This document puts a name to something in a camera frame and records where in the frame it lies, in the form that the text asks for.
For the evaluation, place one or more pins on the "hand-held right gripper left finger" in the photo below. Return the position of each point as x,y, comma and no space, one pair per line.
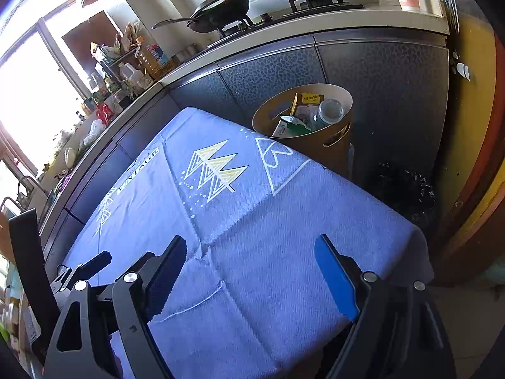
165,278

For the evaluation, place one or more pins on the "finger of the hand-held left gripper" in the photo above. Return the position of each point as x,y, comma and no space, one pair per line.
85,268

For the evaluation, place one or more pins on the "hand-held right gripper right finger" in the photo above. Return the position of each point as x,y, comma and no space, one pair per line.
335,280

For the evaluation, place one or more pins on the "round wooden bin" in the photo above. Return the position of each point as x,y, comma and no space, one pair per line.
335,146

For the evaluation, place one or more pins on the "clear plastic bottle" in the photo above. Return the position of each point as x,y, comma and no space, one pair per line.
329,112

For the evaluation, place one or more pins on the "yellow cardboard box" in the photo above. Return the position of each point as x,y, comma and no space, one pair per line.
309,98

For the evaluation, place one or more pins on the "steel faucet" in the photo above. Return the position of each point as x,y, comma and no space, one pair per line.
27,187

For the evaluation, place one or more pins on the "blue printed tablecloth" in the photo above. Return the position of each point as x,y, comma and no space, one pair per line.
252,221

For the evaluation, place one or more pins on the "dark crumpled bag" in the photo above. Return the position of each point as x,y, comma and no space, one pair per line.
406,189

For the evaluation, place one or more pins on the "white plastic bag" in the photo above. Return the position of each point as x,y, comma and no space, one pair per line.
92,133

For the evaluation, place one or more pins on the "red packet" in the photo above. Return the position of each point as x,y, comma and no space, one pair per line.
104,113

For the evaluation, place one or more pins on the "white plastic jug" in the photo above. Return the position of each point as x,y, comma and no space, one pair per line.
132,77

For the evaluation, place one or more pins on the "cooking oil bottle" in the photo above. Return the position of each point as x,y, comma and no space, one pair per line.
156,61

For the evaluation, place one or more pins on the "black spice rack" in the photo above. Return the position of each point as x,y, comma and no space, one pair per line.
118,53

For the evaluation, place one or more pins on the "brown board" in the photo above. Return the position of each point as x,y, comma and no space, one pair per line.
88,33

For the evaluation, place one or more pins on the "black gas stove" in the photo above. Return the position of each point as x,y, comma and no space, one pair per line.
292,12

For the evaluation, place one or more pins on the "black wok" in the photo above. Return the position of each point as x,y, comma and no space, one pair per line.
225,6

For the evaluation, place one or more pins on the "white box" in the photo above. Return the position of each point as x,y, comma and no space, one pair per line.
431,7

